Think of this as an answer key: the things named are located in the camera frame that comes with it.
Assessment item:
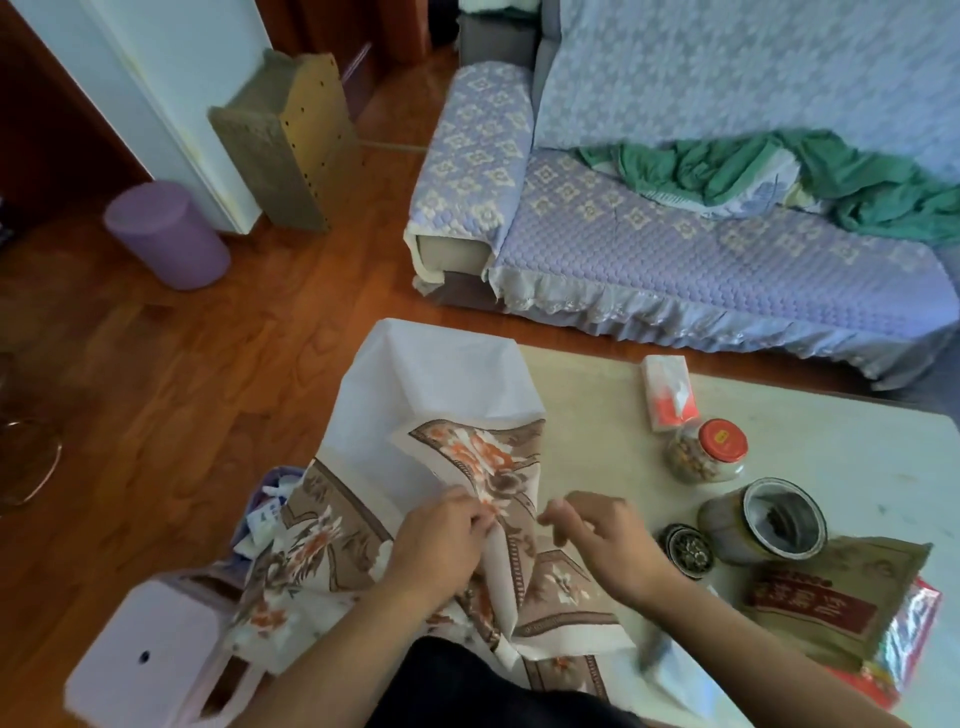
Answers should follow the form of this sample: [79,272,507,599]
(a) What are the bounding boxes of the pink plastic stool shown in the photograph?
[63,569,264,728]

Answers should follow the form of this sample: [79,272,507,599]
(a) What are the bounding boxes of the green blanket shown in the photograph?
[575,128,960,249]

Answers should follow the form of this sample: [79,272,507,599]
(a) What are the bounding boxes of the dark patterned canister lid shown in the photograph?
[658,523,718,580]

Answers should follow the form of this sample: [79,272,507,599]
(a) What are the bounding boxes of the person's black trousers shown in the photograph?
[367,635,646,728]

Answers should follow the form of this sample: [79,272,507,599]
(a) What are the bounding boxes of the red lid glass jar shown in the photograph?
[665,418,750,485]

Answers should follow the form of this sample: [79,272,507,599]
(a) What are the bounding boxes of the person's right hand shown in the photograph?
[537,491,680,613]

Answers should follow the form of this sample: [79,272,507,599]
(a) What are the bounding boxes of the dark brown wooden door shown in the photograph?
[0,0,151,226]

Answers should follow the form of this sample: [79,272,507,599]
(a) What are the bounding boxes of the orange brown wooden cabinet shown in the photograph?
[374,0,435,67]

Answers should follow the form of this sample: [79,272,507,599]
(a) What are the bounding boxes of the small bin with lavender bag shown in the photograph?
[228,466,309,560]

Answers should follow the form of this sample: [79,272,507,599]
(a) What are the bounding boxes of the person's left forearm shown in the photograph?
[254,581,466,728]

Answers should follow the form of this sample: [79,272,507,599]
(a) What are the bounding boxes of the purple cylindrical stool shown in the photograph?
[103,179,232,292]

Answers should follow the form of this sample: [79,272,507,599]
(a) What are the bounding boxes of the cream marble table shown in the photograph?
[517,344,960,728]

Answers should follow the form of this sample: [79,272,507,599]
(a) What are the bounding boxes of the person's right forearm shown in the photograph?
[633,573,913,728]

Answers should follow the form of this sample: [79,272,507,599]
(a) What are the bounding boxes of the olive brown perforated box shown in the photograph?
[207,50,361,234]

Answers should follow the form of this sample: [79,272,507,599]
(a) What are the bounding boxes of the purple quilted sofa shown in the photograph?
[403,0,960,391]

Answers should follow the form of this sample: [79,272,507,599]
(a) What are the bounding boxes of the metal wire leg table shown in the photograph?
[0,352,65,519]

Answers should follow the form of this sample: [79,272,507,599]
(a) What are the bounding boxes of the person's left hand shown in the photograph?
[378,485,500,601]

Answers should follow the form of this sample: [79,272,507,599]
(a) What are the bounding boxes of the brown paper tea bag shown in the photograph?
[742,536,934,676]

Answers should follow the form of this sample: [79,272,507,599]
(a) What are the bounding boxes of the beige floral tablecloth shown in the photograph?
[224,416,639,699]

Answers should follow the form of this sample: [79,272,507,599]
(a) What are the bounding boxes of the grey open canister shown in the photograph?
[697,477,829,565]

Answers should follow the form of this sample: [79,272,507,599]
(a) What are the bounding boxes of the white blue tissue pack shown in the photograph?
[635,626,733,728]

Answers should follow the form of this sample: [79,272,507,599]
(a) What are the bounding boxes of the red snack packet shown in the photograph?
[824,577,944,710]

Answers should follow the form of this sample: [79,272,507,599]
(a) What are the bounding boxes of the white red tissue pack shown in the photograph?
[641,354,700,435]

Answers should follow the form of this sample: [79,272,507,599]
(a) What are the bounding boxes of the grey side stool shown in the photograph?
[457,11,545,73]

